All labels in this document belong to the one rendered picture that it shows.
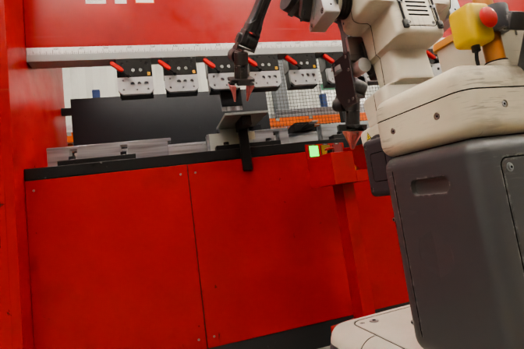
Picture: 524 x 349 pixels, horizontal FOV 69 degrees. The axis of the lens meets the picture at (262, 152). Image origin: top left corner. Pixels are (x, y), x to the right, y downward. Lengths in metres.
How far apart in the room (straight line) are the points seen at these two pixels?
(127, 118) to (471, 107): 1.93
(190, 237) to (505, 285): 1.17
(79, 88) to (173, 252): 4.85
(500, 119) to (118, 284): 1.36
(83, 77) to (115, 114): 3.99
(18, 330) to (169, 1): 1.45
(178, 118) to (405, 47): 1.48
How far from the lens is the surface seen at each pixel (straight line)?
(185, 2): 1.98
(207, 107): 2.35
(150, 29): 1.90
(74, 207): 1.63
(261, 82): 1.86
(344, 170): 1.47
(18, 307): 1.59
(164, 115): 2.32
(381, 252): 1.87
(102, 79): 6.27
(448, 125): 0.71
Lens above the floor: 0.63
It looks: 7 degrees up
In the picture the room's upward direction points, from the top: 8 degrees counter-clockwise
